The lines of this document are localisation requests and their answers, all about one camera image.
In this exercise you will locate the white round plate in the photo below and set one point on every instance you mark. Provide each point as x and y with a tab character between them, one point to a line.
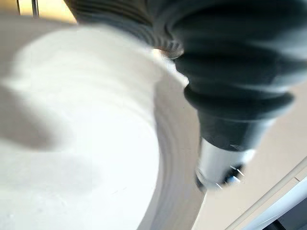
79	129

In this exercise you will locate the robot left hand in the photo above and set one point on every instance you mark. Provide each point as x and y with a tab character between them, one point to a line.
230	72

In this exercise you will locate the thin dark metal rods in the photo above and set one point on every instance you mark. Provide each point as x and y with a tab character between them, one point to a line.
35	7

